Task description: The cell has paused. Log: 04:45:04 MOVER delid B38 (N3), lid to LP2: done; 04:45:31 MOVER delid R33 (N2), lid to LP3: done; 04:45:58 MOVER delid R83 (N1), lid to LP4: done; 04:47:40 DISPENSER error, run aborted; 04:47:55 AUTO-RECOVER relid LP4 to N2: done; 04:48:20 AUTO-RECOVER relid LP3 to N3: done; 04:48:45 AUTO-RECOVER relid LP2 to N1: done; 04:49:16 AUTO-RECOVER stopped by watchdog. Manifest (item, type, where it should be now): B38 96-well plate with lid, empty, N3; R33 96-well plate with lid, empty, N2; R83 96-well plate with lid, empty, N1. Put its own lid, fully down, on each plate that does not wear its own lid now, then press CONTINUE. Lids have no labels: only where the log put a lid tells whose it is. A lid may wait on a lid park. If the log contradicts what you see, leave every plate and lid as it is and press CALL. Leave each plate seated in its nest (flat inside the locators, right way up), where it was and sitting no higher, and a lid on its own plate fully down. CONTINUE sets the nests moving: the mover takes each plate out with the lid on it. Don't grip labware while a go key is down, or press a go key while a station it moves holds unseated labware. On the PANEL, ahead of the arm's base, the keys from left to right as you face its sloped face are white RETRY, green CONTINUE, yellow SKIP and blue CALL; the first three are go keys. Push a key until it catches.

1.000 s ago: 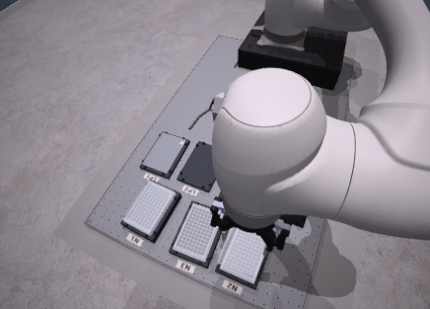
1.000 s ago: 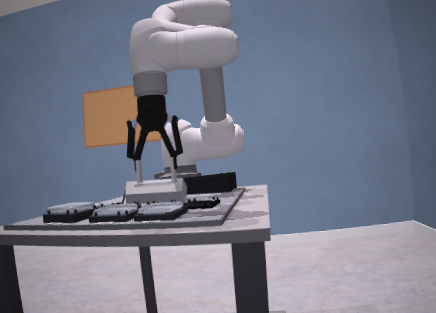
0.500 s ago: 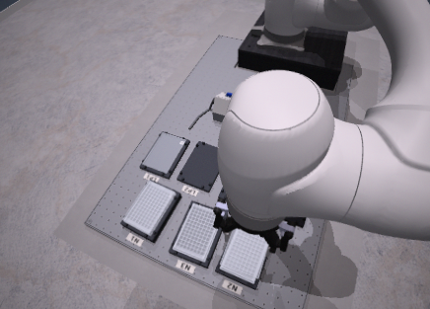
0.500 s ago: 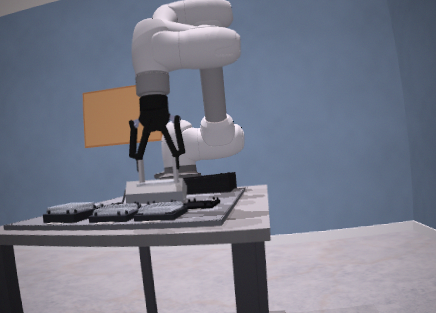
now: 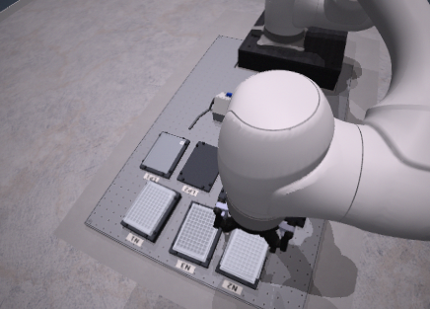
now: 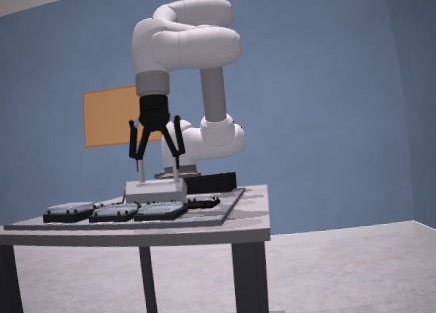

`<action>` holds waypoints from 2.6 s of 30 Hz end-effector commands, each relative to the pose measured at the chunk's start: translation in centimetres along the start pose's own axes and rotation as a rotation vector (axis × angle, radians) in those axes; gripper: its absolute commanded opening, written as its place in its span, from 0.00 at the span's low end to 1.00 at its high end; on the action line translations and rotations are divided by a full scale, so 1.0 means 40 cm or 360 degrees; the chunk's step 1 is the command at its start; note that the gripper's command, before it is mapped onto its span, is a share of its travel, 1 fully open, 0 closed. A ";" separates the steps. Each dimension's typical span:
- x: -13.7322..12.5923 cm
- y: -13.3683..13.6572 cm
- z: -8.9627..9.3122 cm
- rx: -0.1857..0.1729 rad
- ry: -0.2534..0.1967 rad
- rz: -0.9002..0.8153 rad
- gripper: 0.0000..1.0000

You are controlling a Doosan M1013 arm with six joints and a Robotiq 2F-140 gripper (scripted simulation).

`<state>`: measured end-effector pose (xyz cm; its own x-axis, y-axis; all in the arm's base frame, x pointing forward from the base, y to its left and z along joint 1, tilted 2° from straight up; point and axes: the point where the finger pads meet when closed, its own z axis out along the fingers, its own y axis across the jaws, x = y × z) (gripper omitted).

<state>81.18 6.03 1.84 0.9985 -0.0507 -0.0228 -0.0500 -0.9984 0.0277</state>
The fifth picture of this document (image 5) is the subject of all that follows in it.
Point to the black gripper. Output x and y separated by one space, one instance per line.
287 229

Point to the white button panel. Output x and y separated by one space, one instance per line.
220 103

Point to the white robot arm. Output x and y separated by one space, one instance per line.
281 152

